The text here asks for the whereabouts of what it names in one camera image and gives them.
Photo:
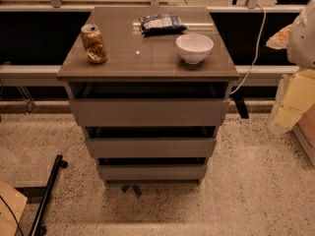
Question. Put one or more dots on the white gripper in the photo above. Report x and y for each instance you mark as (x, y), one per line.
(302, 39)

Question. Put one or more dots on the grey bottom drawer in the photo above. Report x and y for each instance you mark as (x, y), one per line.
(151, 172)

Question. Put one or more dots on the grey drawer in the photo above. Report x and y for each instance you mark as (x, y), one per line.
(151, 172)
(148, 113)
(132, 148)

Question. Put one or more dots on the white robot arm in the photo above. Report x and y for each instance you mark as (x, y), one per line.
(301, 40)

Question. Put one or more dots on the grey drawer cabinet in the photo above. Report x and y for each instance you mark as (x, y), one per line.
(148, 68)

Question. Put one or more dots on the grey top drawer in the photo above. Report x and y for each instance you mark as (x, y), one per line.
(148, 113)

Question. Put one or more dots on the grey middle drawer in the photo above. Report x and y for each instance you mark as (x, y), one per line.
(132, 148)

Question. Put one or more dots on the black table leg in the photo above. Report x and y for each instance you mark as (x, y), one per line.
(238, 98)

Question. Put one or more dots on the white ceramic bowl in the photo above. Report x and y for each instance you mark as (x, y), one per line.
(193, 48)

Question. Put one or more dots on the cardboard box right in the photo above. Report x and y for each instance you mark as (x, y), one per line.
(305, 133)

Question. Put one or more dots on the blue white snack bag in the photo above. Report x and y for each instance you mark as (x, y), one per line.
(161, 24)

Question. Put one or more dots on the crushed golden soda can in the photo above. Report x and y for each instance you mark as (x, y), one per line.
(93, 43)

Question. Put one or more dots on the black metal stand bar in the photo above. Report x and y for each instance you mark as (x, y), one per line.
(43, 193)

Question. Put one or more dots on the wooden board left corner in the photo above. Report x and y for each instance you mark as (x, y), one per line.
(12, 206)

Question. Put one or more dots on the metal railing frame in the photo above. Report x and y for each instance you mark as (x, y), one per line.
(45, 75)

